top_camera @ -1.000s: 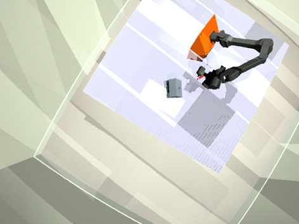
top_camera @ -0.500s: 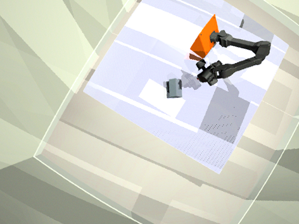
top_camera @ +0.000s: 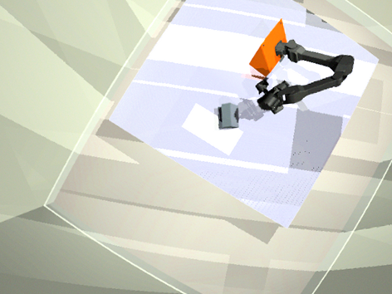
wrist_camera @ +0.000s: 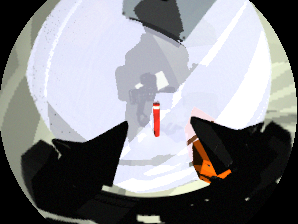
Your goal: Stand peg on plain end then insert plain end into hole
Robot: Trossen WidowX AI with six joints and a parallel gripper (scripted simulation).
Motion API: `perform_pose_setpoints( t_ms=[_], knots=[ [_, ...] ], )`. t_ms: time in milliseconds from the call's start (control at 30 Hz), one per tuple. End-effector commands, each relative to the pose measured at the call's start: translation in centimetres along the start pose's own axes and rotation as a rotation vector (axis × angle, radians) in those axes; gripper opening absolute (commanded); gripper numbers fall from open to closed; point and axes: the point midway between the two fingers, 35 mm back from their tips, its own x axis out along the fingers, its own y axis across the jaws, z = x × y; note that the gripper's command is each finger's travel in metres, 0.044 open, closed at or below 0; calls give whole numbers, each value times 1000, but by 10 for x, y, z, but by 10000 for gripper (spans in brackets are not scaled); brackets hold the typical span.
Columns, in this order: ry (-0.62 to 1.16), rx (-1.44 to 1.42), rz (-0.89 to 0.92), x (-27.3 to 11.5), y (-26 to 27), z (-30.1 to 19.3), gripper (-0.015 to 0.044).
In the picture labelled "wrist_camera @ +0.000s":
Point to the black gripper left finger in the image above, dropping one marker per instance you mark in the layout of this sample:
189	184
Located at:
99	155

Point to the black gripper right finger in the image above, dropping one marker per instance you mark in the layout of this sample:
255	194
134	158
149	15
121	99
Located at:
222	144

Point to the grey sloped panel with hole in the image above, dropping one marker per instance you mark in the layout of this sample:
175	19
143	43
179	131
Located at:
179	17

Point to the red cylindrical peg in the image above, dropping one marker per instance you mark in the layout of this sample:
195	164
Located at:
156	119

